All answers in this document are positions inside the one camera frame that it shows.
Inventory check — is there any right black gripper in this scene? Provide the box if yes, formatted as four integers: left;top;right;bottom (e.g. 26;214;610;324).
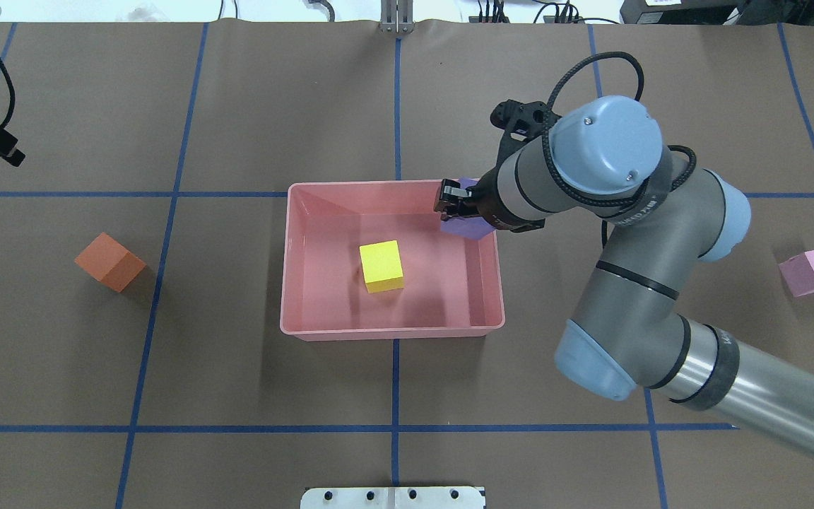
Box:
433;178;479;219

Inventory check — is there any purple foam block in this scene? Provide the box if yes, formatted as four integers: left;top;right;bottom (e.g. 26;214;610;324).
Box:
440;177;495;240

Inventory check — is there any yellow foam block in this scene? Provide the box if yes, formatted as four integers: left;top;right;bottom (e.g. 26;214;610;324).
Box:
358;240;405;294

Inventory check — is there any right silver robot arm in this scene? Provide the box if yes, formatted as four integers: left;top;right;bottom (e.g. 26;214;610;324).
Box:
434;95;814;458

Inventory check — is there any pink plastic bin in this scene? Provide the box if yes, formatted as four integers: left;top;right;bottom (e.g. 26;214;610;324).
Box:
280;180;506;341

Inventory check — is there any orange foam block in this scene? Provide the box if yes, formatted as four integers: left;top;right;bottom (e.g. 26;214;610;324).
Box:
74;232;148;293

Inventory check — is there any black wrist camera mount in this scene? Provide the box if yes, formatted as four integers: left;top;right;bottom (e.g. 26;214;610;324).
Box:
489;100;561;141

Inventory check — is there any aluminium frame post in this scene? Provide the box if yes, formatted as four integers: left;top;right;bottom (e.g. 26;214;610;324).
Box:
379;0;415;37

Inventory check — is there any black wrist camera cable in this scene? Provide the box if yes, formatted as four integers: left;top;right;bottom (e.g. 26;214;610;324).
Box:
543;51;697;248

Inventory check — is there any white camera pole base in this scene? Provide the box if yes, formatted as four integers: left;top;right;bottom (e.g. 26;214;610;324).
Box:
300;486;488;508

